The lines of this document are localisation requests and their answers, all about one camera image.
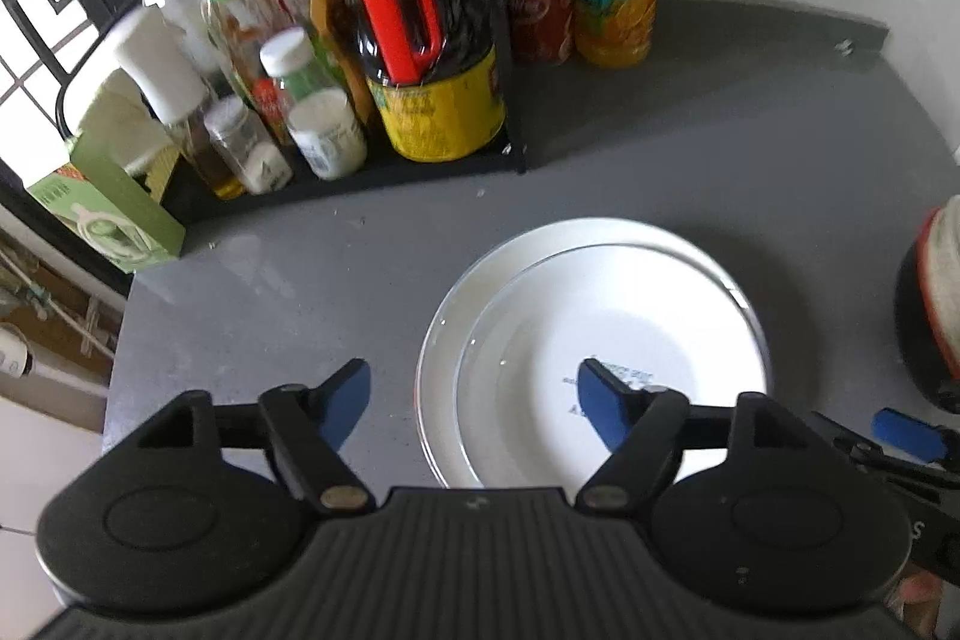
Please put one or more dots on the large white plate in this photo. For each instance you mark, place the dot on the large white plate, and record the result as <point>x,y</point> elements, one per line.
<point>465,295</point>

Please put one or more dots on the black bowl red rim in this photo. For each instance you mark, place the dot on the black bowl red rim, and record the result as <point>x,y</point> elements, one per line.
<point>919,310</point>

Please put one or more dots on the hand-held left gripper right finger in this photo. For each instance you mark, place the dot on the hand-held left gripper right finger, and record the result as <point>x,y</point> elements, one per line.
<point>600,404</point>

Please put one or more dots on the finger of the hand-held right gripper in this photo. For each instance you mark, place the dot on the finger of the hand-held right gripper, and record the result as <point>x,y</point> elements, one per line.
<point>855,445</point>
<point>907,434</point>

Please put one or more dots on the black metal spice rack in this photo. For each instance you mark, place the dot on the black metal spice rack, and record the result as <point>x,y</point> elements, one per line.
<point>450,164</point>

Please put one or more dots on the orange sauce bottle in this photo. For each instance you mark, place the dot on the orange sauce bottle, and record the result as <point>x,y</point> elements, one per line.
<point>322,10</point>

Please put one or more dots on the white carton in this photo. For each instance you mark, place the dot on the white carton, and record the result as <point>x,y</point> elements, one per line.
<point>112,115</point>

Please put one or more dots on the person's right hand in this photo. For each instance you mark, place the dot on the person's right hand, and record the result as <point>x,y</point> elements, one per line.
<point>919,599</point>

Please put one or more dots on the small white hook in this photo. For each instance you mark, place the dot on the small white hook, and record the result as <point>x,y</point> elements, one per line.
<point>845,46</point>

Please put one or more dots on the small white plate blue print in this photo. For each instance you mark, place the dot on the small white plate blue print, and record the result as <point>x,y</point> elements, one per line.
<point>600,310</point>

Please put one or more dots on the small clear spice jar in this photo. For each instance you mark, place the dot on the small clear spice jar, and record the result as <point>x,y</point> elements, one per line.
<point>255,160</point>

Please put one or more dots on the red cola can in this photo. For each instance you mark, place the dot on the red cola can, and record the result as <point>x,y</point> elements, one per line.
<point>540,18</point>

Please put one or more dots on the green cardboard box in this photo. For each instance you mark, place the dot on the green cardboard box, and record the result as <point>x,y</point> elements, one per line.
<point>105,212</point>

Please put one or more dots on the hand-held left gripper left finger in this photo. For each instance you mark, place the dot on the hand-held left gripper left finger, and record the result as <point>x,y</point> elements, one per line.
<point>349,396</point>

